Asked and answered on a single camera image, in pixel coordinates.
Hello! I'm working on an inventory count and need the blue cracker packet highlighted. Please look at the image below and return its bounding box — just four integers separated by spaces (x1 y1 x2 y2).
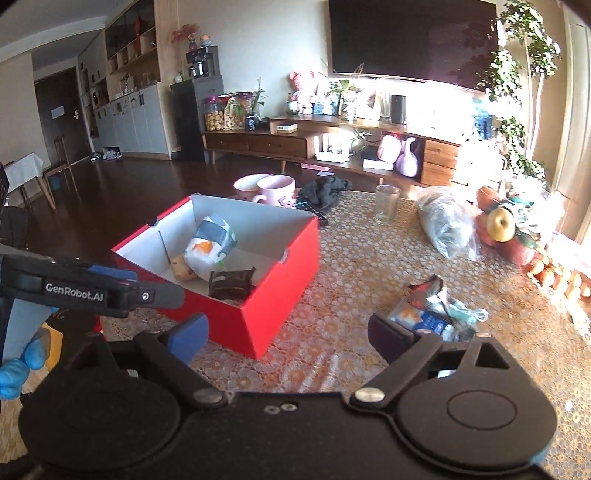
388 300 455 341

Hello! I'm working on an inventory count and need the dark foil snack bag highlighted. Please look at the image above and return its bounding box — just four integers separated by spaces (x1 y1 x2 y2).
406 275 447 316

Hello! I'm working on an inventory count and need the yellow chick toy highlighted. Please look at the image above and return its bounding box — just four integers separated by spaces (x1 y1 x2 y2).
170 255 197 281

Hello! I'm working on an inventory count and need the black snack bar wrapper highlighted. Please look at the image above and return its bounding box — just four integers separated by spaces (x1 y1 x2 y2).
208 267 256 301

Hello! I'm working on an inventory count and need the grey white plastic bag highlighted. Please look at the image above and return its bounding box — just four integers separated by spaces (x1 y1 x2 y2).
183 214 238 280

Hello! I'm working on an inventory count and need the blue gloved left hand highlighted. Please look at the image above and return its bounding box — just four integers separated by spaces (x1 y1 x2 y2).
0 338 47 400

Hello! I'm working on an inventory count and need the red cardboard box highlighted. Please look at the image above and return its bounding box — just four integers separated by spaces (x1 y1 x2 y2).
111 194 320 359

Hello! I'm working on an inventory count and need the clear plastic bag of contents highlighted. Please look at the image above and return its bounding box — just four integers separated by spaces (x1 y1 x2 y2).
417 187 480 261

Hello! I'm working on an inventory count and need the clear drinking glass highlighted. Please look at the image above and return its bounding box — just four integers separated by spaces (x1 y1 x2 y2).
375 184 401 224

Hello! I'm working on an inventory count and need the white dotted bowl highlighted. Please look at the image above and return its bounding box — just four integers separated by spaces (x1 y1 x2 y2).
233 173 270 201

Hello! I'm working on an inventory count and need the yellow apple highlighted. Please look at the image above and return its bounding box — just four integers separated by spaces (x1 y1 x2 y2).
487 207 516 243

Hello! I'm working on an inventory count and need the black remote control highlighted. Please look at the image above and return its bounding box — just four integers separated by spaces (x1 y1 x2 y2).
297 200 329 229

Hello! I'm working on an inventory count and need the black cloth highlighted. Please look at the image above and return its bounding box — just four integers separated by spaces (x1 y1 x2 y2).
295 176 352 213

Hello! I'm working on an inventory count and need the clear fruit bowl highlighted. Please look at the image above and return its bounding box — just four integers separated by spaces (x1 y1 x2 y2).
476 185 565 267

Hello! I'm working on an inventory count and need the pile of tangerines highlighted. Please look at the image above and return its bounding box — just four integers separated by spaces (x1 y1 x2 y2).
526 255 590 301

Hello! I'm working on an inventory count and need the pink mug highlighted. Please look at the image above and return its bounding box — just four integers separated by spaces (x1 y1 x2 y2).
252 175 296 207

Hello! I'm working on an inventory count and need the purple vase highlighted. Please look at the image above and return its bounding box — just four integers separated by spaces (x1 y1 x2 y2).
394 137 419 178

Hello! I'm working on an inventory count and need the wooden tv sideboard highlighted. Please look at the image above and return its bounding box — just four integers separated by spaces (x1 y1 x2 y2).
202 115 463 186

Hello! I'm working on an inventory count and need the snack jar with purple lid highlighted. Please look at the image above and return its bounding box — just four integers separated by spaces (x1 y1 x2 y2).
204 96 225 132

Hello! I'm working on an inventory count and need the pink bag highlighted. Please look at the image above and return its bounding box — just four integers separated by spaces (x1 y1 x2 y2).
377 133 403 165

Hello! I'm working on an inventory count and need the dark tall cabinet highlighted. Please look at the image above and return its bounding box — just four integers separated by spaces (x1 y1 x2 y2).
170 46 223 164

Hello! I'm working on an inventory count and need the black speaker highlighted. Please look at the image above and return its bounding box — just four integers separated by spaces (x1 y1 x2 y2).
391 94 407 125

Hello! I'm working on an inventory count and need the pink teddy bear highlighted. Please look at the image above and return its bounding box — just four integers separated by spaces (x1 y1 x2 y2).
287 71 318 115

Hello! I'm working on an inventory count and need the potted tree plant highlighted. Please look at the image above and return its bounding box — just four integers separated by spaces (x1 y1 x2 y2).
480 1 561 181

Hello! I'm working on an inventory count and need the wall television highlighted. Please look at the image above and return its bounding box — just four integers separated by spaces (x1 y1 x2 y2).
329 0 498 90

